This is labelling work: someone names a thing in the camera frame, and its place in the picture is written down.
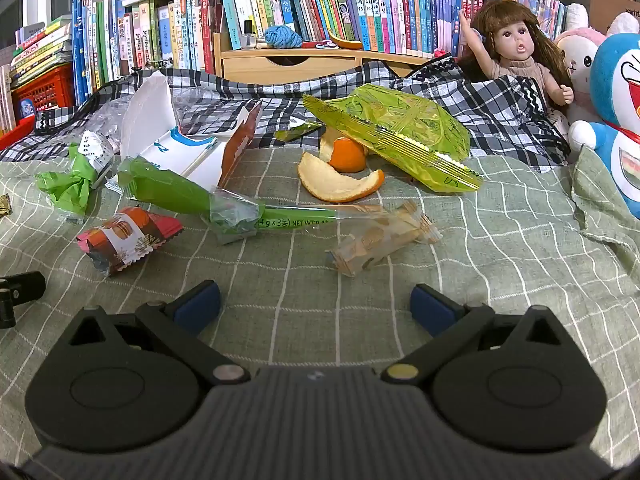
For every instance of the red white knotted charm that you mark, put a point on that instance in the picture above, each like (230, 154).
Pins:
(316, 45)

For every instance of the large orange peel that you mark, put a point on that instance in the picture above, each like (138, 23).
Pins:
(330, 185)

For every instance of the brown snack wrapper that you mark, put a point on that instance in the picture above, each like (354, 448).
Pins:
(240, 145)

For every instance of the stack of flat books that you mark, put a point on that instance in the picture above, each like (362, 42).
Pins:
(42, 52)

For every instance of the black white plaid blanket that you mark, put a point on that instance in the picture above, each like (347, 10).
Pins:
(450, 90)

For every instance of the red plastic crate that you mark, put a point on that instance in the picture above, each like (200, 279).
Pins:
(45, 90)

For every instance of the green checked bedsheet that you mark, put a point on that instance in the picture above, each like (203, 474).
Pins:
(500, 240)

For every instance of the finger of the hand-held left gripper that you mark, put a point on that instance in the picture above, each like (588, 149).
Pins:
(22, 287)

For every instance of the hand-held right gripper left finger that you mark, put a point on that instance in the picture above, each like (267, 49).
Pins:
(197, 307)

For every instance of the brown cardboard box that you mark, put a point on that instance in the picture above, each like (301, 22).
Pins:
(607, 10)

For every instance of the clear cookie wrapper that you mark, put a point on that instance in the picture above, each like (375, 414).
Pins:
(375, 242)

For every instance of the blue yarn ball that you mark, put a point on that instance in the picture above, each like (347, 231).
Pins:
(282, 37)

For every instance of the crumpled green wrapper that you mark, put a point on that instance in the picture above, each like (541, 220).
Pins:
(70, 185)

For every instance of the blue cat plush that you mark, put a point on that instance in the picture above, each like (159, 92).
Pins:
(615, 70)

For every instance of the white paper box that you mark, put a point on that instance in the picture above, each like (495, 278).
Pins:
(145, 120)

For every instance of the long green clear wrapper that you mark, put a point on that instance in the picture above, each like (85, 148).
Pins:
(165, 187)

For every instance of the pink rabbit plush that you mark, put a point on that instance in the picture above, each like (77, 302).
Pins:
(580, 50)

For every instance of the small orange peel piece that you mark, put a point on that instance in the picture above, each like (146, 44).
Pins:
(347, 155)

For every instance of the small green wrapper strip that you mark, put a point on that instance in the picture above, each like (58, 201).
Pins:
(295, 132)

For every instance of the brown-haired doll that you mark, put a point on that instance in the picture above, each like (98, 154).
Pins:
(517, 42)

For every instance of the gold foil wrapper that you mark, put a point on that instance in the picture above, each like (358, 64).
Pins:
(5, 205)

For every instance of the small pink macaron packet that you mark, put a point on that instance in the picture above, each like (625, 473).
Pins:
(125, 240)

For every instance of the clear plastic bag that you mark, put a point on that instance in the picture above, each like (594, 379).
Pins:
(107, 112)

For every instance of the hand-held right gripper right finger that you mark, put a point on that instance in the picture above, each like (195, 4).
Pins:
(432, 310)

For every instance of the wooden drawer organizer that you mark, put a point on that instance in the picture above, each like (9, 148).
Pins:
(320, 67)

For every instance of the yellow-green snack bag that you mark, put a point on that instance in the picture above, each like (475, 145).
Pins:
(400, 125)

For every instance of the nail polish bottle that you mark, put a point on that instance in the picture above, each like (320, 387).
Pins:
(247, 40)

